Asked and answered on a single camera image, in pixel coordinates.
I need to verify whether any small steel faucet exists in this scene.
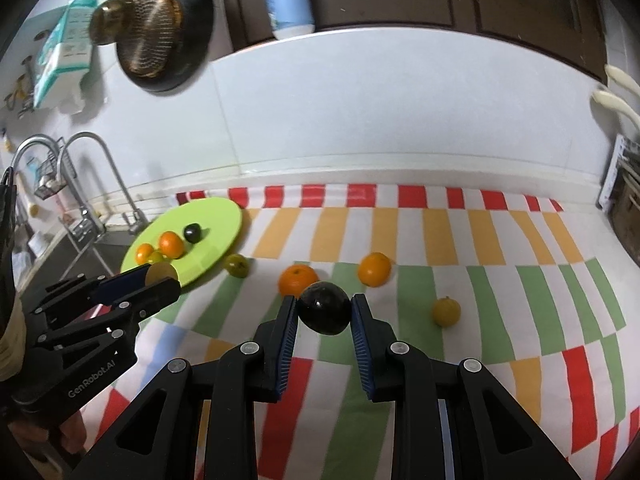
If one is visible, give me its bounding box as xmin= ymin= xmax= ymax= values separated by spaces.
xmin=55 ymin=131 xmax=151 ymax=236

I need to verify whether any tall spring faucet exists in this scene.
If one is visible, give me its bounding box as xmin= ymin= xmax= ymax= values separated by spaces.
xmin=10 ymin=133 xmax=106 ymax=237

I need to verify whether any person hand holding gripper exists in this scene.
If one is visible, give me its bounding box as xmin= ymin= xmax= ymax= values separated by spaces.
xmin=6 ymin=411 xmax=87 ymax=477

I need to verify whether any brass colander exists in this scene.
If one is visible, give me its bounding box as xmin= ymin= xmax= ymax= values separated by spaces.
xmin=89 ymin=0 xmax=181 ymax=78

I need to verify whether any striped colourful table cloth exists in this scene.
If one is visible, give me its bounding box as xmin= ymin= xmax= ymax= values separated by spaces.
xmin=74 ymin=183 xmax=640 ymax=480

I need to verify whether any large orange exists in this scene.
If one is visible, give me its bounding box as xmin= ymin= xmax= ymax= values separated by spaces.
xmin=278 ymin=264 xmax=320 ymax=297

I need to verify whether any pan with cream handles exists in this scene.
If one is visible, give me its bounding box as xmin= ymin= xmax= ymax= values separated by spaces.
xmin=589 ymin=63 xmax=640 ymax=134

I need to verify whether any green yellow fruit front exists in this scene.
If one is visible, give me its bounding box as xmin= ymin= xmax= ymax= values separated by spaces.
xmin=148 ymin=250 xmax=165 ymax=264

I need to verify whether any black frying pan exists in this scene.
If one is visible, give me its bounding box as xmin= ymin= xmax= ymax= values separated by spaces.
xmin=116 ymin=0 xmax=215 ymax=93

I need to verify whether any beige round fruit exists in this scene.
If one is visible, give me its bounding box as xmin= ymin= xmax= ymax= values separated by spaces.
xmin=144 ymin=261 xmax=178 ymax=286
xmin=432 ymin=296 xmax=461 ymax=328

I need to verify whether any tissue paper pack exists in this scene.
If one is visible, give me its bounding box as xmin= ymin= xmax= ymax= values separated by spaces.
xmin=34 ymin=0 xmax=98 ymax=115

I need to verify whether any dish rack shelf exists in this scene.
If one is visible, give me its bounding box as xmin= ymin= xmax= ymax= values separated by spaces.
xmin=597 ymin=134 xmax=640 ymax=263

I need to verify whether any steel sink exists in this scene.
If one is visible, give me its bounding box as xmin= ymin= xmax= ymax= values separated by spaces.
xmin=20 ymin=230 xmax=134 ymax=309

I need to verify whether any dark plum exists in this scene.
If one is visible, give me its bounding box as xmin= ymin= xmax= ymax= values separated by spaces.
xmin=183 ymin=223 xmax=203 ymax=244
xmin=296 ymin=282 xmax=352 ymax=336

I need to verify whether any wire basket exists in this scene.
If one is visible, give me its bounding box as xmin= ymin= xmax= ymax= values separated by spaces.
xmin=34 ymin=138 xmax=77 ymax=200

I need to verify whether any green plate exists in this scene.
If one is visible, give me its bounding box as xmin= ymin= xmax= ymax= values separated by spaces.
xmin=120 ymin=197 xmax=243 ymax=286

